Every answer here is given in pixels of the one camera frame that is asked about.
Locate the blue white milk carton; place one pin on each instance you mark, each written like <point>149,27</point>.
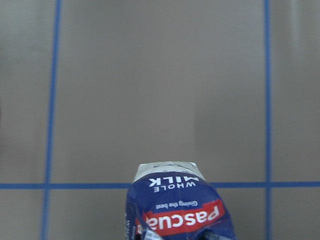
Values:
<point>171,200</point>

